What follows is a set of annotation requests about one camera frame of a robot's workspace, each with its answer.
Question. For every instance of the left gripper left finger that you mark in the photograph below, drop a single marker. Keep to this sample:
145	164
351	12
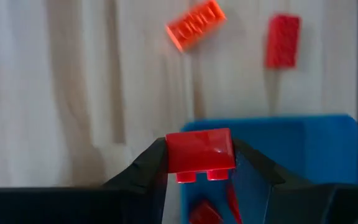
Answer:
135	199

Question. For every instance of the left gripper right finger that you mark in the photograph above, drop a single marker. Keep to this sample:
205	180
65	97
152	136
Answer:
291	205

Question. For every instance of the small red toy brick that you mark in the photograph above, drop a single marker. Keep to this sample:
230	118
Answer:
197	152

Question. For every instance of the long red toy brick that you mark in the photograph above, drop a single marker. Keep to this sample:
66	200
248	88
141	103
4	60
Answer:
281	42

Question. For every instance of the orange toy brick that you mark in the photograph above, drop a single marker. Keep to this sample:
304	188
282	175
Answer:
194	26

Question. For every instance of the blue plastic tray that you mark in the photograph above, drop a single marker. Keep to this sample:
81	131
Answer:
306	149

